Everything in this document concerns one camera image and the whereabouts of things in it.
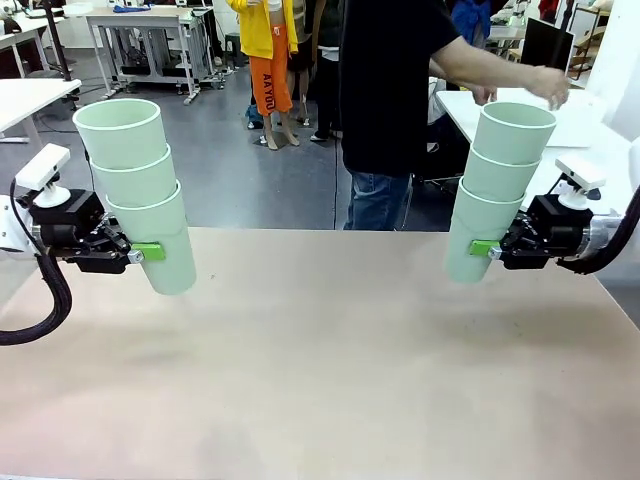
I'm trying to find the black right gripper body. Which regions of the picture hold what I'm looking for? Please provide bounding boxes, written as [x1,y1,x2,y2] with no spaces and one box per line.
[504,193,594,271]

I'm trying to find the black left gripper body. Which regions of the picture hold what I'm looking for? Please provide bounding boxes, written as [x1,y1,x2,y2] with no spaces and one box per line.
[28,188,129,275]

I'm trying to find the pale green plastic cup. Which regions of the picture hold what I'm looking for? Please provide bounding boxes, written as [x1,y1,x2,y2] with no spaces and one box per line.
[105,180,198,297]
[472,101,558,165]
[444,177,528,285]
[463,148,544,202]
[72,98,169,170]
[89,143,180,207]

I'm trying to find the white plastic basket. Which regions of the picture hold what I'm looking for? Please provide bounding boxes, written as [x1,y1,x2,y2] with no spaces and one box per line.
[542,89,610,150]

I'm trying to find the person's left forearm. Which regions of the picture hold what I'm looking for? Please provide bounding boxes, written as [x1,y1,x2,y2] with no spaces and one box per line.
[428,35,544,94]

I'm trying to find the person's right hand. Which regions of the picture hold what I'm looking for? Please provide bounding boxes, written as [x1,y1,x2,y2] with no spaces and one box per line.
[472,84,500,106]

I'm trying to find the person's left hand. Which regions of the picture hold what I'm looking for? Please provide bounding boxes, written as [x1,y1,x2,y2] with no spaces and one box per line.
[532,64,571,112]

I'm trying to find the black office chair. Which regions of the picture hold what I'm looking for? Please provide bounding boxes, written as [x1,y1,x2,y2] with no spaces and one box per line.
[412,119,474,189]

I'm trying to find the person's blue jeans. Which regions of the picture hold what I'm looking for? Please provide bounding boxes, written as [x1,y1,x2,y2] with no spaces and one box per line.
[343,168,414,232]

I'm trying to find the white table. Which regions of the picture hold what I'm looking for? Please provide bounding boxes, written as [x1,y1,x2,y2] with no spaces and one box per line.
[433,89,640,231]
[0,77,83,146]

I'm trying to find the person's black T-shirt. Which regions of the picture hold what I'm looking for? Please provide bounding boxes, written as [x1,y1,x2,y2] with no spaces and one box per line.
[338,0,464,179]

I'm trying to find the black computer monitor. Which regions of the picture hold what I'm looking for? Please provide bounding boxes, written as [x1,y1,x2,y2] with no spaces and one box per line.
[519,17,575,71]

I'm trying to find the wooden folding chair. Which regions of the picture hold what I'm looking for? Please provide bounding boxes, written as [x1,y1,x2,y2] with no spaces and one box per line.
[573,22,611,79]

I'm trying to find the black pole stand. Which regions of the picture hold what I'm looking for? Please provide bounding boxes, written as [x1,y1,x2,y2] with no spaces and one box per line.
[42,0,75,82]

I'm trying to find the blue jacket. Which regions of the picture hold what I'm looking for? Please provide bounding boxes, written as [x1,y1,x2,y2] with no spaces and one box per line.
[451,0,494,50]

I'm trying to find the white background desk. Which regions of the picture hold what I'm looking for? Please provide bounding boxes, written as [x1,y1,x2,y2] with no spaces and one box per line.
[0,12,66,79]

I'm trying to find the person in dark clothes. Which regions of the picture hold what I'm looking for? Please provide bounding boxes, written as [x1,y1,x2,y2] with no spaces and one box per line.
[287,0,346,144]

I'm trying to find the person in yellow hoodie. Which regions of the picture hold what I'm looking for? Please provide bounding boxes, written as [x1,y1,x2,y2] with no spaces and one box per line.
[225,0,301,151]

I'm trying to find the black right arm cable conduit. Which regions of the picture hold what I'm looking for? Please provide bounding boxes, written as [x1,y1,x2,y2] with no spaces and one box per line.
[555,184,640,276]

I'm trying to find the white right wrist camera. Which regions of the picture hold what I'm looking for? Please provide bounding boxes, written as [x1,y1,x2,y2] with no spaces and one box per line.
[553,156,607,210]

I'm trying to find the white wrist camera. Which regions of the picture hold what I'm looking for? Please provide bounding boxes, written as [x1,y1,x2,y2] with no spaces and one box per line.
[553,156,607,210]
[13,144,72,208]

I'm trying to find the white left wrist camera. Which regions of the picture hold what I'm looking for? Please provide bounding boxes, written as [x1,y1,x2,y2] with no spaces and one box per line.
[13,144,72,208]

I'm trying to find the white metal frame desk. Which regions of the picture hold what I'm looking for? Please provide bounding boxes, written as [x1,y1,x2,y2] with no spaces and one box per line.
[85,5,201,105]

